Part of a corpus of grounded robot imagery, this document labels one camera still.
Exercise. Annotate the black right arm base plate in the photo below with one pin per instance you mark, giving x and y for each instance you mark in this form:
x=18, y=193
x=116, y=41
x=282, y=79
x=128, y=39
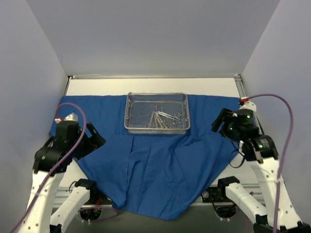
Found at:
x=214, y=195

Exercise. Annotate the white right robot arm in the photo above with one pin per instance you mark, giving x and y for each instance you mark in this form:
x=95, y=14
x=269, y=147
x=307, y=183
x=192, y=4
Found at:
x=277, y=214

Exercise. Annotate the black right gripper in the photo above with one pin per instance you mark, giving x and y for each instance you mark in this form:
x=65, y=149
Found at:
x=220, y=120

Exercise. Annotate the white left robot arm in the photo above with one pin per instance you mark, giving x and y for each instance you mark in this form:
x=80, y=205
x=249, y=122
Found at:
x=60, y=153

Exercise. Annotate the steel forceps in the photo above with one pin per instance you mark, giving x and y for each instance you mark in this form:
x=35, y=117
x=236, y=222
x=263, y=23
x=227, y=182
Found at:
x=172, y=117

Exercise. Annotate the steel wire mesh basket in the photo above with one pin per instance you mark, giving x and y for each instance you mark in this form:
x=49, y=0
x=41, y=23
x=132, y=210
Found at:
x=139, y=107

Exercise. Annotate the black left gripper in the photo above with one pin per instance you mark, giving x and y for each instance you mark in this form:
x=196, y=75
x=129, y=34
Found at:
x=93, y=137

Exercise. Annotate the blue surgical wrap cloth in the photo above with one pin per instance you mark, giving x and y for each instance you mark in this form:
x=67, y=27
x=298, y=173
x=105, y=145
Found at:
x=153, y=175

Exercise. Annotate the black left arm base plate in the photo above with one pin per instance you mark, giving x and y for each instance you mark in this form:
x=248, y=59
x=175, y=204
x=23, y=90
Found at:
x=100, y=199

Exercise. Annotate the steel surgical scissors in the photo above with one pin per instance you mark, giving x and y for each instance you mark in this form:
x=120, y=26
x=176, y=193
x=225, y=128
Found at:
x=182, y=121

